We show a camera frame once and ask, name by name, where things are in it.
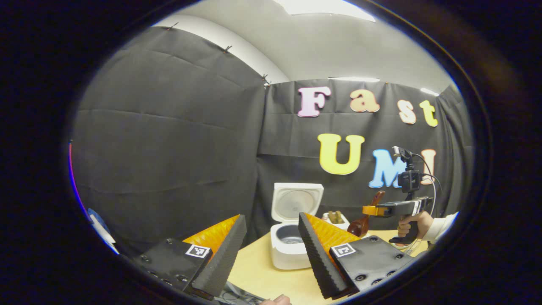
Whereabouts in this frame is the white toaster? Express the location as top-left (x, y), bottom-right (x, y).
top-left (322, 211), bottom-right (351, 231)

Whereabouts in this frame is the brown wooden spoon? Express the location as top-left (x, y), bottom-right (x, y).
top-left (347, 191), bottom-right (386, 238)

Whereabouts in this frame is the blue and white object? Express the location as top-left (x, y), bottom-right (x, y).
top-left (87, 208), bottom-right (120, 255)

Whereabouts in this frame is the grey cable bundle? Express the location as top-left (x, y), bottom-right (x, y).
top-left (220, 282), bottom-right (263, 303)

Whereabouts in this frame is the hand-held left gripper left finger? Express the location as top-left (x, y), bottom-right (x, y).
top-left (131, 214), bottom-right (247, 301)

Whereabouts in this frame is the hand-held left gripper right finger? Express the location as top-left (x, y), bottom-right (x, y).
top-left (298, 212), bottom-right (424, 300)

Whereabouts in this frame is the white rice cooker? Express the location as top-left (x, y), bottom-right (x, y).
top-left (270, 183), bottom-right (324, 270)

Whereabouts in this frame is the large ceiling light panel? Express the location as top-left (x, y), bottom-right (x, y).
top-left (273, 0), bottom-right (376, 22)

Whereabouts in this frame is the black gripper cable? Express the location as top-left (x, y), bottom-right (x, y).
top-left (413, 152), bottom-right (443, 255)

